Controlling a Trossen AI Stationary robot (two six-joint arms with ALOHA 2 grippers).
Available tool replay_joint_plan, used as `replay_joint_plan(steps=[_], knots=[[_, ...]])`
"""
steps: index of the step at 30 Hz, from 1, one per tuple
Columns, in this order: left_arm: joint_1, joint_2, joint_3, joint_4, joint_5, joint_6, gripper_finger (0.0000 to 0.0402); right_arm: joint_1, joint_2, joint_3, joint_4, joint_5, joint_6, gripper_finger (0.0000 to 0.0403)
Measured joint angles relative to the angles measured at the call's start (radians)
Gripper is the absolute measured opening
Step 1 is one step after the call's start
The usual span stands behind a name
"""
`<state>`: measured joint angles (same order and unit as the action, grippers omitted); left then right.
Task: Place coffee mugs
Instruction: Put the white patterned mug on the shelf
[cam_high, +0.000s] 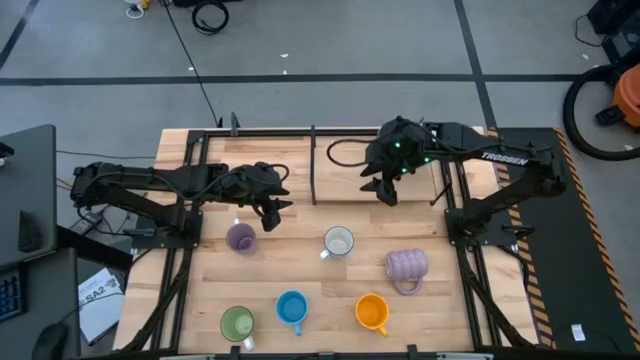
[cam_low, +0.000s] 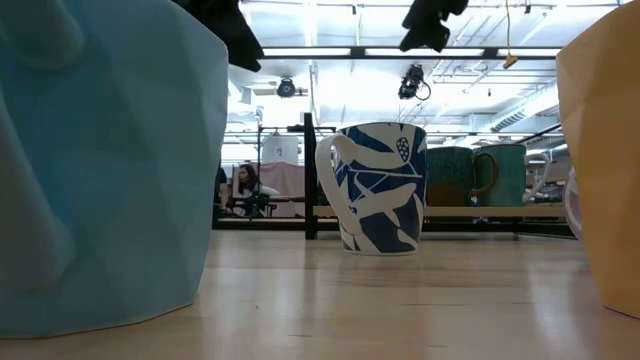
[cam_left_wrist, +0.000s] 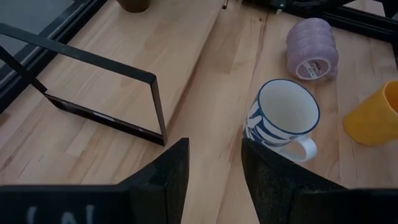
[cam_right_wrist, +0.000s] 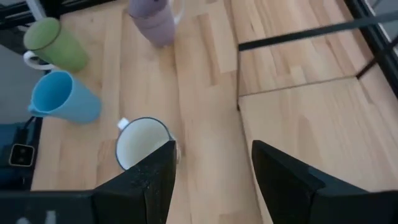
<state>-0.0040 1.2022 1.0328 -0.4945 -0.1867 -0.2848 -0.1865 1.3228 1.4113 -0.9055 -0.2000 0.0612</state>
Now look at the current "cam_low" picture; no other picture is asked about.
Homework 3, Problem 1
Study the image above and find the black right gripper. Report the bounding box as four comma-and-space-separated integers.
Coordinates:
398, 0, 470, 54

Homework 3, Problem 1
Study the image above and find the dark green speckled mug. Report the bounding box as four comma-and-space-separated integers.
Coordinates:
425, 145, 500, 208

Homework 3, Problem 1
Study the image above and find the teal mug with white handle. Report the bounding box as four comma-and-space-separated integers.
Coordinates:
473, 143, 553, 208

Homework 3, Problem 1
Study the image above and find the blue white leaf-print mug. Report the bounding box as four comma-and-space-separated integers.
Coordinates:
314, 121, 429, 257

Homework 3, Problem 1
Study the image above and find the round black ceiling camera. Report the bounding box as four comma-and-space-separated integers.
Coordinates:
276, 77, 297, 99

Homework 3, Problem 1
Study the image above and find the wooden shelf with black frame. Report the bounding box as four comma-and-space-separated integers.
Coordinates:
302, 112, 576, 241

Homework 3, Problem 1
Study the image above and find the black ceiling camera with cable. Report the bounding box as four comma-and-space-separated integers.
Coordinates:
398, 63, 432, 101

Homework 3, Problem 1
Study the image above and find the pink partition cloth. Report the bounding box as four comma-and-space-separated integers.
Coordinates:
231, 160, 306, 219

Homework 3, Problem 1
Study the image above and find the black metal table frame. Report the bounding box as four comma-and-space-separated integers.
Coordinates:
213, 217, 576, 239

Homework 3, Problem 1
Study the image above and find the black overhead crossbar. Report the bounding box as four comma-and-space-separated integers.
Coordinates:
259, 46, 562, 61

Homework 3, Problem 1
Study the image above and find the blue faceted mug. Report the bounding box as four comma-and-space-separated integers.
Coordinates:
0, 0, 230, 339

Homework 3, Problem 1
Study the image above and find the orange faceted mug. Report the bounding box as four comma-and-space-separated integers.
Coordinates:
555, 0, 640, 320

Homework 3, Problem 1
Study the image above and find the person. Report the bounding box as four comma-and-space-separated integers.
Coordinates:
234, 163, 281, 218

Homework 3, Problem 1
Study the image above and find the yellow hanging cord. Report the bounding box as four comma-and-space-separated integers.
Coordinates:
502, 0, 519, 70

